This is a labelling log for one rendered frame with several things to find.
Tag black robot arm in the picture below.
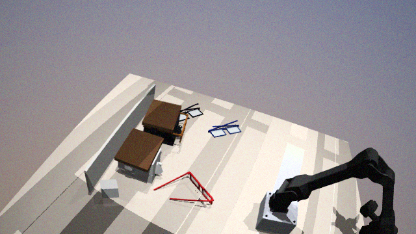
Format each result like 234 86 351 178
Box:
269 148 395 234

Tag grey flat panel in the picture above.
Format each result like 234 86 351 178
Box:
84 84 155 192

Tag black glasses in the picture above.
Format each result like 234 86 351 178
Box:
179 103 203 122

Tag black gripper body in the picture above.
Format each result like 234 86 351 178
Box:
360 200 398 234

